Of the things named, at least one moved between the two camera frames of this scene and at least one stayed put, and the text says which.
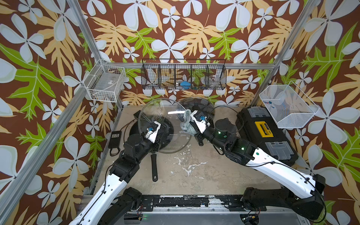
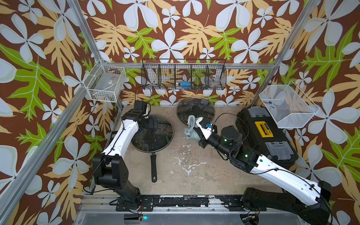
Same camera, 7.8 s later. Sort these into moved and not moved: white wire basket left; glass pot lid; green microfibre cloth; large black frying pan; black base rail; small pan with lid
Moved: green microfibre cloth; glass pot lid
Not moved: black base rail; small pan with lid; large black frying pan; white wire basket left
